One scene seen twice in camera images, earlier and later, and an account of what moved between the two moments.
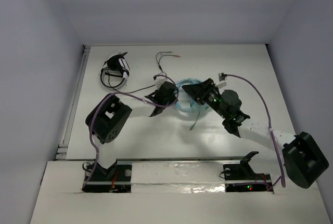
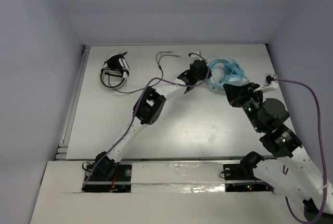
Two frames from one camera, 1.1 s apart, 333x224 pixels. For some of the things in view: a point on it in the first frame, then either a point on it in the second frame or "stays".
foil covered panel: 178,178 stays
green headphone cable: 193,125 to 243,73
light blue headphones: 195,107 to 233,75
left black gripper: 158,102 to 190,76
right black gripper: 200,91 to 239,93
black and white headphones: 115,72 stays
